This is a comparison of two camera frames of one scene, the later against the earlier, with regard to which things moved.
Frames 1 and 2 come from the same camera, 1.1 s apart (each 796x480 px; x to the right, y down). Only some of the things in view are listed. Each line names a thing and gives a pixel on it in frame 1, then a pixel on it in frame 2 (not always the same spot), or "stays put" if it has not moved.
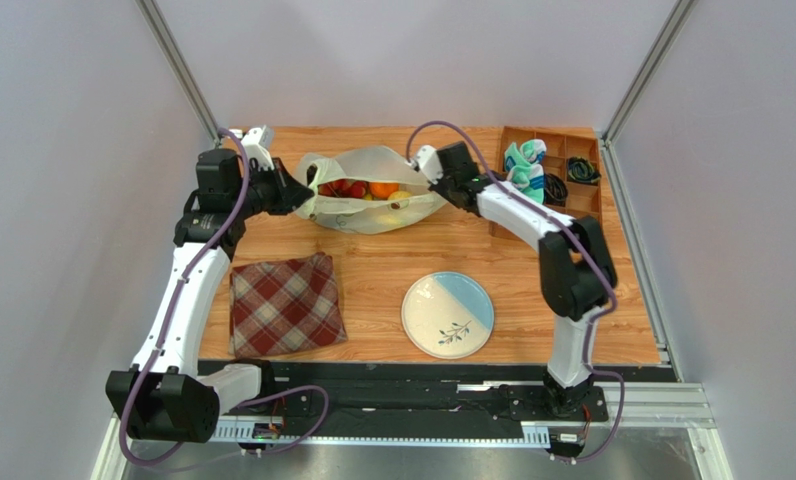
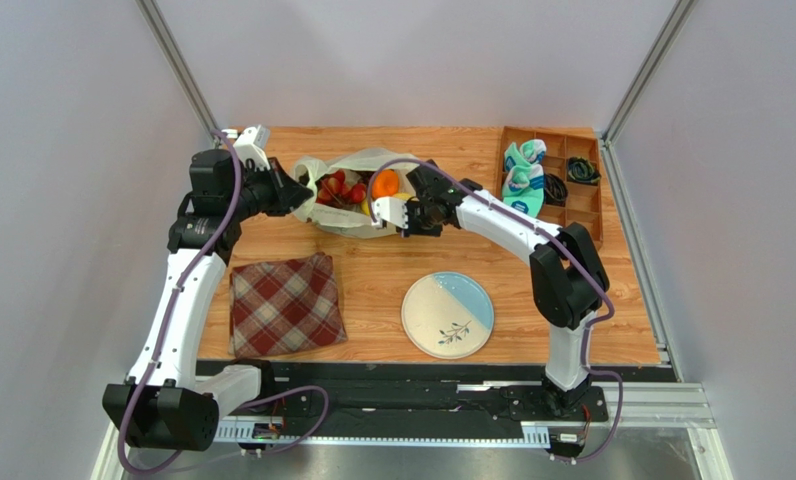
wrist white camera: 429,162 → 390,209
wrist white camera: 258,143 stays put
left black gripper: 290,193 stays put
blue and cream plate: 447,315 stays put
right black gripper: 439,186 → 422,212
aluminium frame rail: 680,405 stays put
